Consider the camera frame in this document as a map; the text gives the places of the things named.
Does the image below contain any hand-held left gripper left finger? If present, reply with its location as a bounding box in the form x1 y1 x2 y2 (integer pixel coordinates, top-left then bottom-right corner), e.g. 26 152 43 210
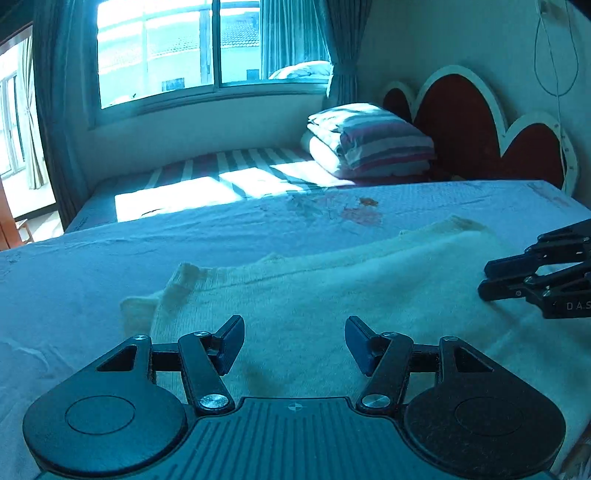
95 315 246 415

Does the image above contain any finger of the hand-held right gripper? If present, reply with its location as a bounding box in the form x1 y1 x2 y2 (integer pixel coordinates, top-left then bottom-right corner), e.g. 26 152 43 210
484 220 591 281
477 262 591 302

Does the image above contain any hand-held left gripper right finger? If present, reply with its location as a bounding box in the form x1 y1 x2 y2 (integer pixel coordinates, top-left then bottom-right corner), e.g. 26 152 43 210
344 315 497 412

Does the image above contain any red scalloped headboard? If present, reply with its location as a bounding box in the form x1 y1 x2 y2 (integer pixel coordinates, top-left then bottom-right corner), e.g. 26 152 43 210
382 65 578 205

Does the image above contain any brown wooden door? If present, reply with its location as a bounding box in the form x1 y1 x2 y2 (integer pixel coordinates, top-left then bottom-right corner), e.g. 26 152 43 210
0 179 16 251

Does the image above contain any folded striped quilt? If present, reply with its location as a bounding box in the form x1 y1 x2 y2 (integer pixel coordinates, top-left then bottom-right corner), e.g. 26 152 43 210
300 102 437 181

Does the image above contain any cream knitted sweater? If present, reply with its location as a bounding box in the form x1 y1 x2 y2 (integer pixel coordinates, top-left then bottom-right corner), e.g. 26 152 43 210
121 216 591 480

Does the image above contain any floral bedsheet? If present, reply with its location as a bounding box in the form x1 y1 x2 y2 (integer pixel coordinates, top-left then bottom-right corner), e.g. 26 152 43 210
0 179 591 480

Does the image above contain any striped mattress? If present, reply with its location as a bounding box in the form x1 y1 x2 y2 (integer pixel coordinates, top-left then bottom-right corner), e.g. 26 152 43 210
65 146 357 234

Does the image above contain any tied light balcony curtain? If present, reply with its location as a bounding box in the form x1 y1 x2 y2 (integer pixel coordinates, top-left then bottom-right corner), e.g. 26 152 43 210
19 36 48 191

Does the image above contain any white bedding on windowsill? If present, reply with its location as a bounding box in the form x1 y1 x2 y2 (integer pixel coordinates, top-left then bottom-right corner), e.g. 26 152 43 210
269 59 334 80

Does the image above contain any blue curtain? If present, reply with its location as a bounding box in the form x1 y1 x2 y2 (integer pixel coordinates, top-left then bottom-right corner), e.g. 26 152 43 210
31 0 95 228
260 0 370 110

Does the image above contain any hanging white cable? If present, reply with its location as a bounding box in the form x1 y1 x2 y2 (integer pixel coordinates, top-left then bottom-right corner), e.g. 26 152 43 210
534 0 581 155

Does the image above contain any sliding glass window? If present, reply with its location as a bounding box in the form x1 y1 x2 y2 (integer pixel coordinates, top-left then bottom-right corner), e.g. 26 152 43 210
90 0 334 123

